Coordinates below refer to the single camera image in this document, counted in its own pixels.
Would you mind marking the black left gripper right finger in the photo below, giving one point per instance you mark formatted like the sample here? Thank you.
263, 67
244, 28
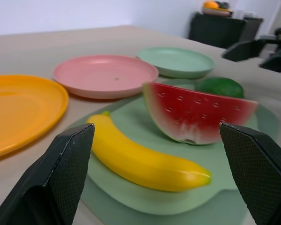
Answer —
260, 171

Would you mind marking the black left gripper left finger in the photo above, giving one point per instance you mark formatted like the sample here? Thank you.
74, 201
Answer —
49, 178

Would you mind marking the green toy lime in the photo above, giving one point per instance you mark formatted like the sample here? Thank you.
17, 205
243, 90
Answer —
221, 87

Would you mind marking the fruit bowl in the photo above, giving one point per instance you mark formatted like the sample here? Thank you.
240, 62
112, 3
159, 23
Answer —
216, 11

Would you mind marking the orange fruit in bowl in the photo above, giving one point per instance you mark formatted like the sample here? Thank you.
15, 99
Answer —
210, 4

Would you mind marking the yellow-orange plate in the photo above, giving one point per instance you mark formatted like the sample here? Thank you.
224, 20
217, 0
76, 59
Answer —
21, 110

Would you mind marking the light green plate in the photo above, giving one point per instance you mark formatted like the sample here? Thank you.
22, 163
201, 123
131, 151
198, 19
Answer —
175, 59

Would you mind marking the pink plate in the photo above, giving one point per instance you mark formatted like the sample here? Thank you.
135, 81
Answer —
103, 75

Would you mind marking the black cabinet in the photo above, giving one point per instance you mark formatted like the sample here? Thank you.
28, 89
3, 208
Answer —
217, 30

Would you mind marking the red watermelon slice toy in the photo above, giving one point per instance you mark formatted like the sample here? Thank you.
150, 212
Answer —
192, 110

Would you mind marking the yellow toy banana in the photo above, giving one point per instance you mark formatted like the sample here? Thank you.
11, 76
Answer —
140, 159

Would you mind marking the light green tray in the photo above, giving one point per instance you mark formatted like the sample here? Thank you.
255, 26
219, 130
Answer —
131, 122

